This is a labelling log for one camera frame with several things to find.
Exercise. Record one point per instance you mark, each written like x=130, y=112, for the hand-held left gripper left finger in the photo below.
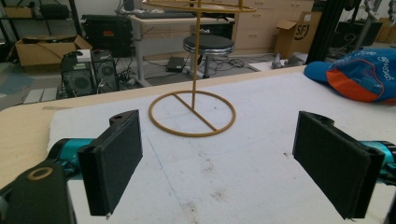
x=112, y=161

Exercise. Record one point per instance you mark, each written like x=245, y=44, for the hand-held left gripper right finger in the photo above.
x=333, y=168

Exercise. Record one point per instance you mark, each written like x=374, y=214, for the white table mat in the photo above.
x=249, y=171

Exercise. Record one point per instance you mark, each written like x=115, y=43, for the grey floor panels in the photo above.
x=39, y=95

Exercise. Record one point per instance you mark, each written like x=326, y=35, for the blue and orange bag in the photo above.
x=358, y=68

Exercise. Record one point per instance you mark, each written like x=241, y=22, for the small white box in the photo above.
x=84, y=56

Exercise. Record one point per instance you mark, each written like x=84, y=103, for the small black floor box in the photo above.
x=175, y=64

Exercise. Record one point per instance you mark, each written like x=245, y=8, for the large black equipment case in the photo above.
x=106, y=40

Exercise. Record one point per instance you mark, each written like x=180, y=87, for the open cardboard box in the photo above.
x=37, y=54

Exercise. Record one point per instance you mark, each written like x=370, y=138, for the printed cardboard box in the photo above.
x=289, y=40

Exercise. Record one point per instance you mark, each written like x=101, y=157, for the beige desk with white legs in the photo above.
x=162, y=21

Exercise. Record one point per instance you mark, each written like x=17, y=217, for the black metal shelf rack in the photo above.
x=74, y=15

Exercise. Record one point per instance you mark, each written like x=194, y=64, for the round black stool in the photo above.
x=208, y=43

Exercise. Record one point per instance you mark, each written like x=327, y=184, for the wooden drawer cabinet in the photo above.
x=255, y=34

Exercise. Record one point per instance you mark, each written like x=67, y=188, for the black bag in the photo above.
x=54, y=11

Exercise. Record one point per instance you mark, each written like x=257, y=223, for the small cardboard box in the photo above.
x=18, y=11

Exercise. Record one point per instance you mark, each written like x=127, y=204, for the black metal frame post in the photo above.
x=323, y=31

